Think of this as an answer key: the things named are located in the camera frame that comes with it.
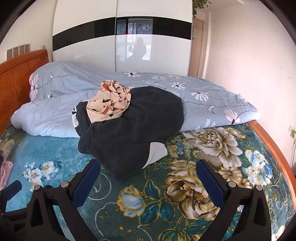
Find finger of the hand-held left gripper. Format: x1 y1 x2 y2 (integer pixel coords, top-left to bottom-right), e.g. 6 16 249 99
3 180 23 202

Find green potted plant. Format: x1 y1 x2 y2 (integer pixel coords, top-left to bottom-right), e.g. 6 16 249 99
192 0 212 19

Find cream car-print garment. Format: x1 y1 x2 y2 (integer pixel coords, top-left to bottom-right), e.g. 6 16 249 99
86 80 132 124

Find beige door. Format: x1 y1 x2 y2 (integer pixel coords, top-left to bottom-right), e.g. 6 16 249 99
188 19 206 78

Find wooden wall strips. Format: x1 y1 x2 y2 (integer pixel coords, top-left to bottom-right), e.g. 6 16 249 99
6 44 31 59

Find light blue floral duvet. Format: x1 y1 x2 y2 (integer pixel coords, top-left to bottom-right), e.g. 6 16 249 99
10 61 260 138

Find white and black wardrobe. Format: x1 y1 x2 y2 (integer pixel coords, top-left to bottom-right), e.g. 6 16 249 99
52 0 193 77

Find pink folded cloth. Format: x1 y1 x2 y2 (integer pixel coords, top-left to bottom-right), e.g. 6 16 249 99
0 160 13 190

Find wooden bed frame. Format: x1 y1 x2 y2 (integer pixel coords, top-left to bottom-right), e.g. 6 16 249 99
0 49 295 210

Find teal floral blanket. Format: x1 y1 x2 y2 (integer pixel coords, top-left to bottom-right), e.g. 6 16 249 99
0 120 289 241

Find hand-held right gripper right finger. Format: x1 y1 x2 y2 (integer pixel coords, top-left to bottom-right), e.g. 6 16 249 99
195 159 273 241

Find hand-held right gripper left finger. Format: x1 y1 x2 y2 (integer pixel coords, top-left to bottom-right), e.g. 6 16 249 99
25 159 102 241

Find dark navy garment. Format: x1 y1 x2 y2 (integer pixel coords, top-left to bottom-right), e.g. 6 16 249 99
71 86 185 181

